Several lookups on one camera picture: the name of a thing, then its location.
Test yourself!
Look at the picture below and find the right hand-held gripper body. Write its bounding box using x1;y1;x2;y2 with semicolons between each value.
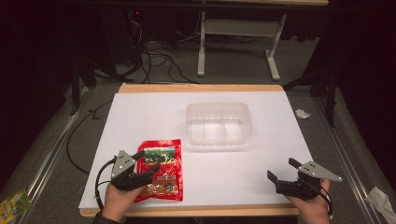
275;161;343;201

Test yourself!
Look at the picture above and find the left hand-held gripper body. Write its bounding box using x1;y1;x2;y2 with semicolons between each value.
110;149;155;191

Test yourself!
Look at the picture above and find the red snack packet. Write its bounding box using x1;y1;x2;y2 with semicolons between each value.
134;138;184;203

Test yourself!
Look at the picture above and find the person's right hand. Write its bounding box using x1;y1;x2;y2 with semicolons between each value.
285;179;332;224

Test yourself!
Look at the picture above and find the person's left hand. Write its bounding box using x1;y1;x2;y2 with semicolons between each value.
101;182;148;224

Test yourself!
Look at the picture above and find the white table sheet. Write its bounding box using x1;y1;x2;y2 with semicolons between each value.
78;91;314;210

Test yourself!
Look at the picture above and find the crumpled white paper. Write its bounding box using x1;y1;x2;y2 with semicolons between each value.
294;108;312;120

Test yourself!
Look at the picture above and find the clear plastic container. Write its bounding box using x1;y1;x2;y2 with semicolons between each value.
185;102;253;147

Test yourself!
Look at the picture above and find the black stand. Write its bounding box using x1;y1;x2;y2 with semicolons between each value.
281;66;339;129
68;54;98;117

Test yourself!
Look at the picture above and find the green printed packet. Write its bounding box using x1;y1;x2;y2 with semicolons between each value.
0;188;34;224

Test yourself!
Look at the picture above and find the white-framed desk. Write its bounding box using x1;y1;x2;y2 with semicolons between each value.
195;0;330;82

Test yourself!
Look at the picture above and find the left hand-held gripper cable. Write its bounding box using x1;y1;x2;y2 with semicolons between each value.
93;157;118;213

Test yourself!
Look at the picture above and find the hand-held gripper cable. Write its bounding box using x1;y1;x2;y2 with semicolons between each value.
317;186;334;219
93;157;118;213

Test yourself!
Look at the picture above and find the right hand-held gripper cable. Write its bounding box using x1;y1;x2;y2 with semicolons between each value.
317;186;334;219

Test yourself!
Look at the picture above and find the metal floor rail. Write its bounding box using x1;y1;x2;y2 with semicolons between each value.
312;95;385;224
15;87;92;224

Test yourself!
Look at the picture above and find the long black floor cable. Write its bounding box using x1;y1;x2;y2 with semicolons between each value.
65;99;114;175

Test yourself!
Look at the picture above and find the tangle of black floor cables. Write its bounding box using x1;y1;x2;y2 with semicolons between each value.
124;18;200;85

